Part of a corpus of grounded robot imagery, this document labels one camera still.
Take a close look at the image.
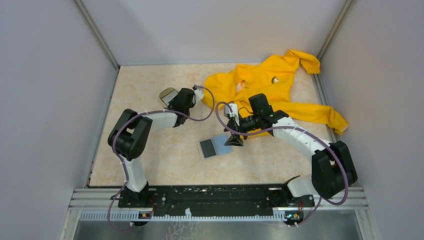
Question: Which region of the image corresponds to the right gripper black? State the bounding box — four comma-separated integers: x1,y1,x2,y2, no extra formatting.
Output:
224,113,261,147

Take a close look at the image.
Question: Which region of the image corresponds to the beige oval card tray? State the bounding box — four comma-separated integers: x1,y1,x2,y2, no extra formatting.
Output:
159,87,179,107

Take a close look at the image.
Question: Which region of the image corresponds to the black card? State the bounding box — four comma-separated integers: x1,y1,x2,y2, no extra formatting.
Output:
199,139,217,159

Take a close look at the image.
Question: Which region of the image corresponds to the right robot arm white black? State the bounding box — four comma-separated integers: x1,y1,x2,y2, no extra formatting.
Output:
222,93,358,206

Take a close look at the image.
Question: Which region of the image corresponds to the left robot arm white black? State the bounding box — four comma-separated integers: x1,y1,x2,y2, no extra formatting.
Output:
107,86,205,207

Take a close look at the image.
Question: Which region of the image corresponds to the yellow jacket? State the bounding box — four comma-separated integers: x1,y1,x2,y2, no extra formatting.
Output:
202,49,349,135

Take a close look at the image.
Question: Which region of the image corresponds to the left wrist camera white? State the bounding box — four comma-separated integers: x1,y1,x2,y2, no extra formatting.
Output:
192,85,205,104

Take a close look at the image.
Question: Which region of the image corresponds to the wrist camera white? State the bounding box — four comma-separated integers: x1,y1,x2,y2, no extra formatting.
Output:
192,85,205,104
224,103,240,126

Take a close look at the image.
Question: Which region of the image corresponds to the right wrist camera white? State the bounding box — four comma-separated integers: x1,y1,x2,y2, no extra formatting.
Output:
224,103,240,126

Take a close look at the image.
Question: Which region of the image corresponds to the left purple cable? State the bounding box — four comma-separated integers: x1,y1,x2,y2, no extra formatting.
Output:
106,85,216,234

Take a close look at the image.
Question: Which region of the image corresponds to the aluminium front rail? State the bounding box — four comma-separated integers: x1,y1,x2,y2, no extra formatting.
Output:
69,184,369,224

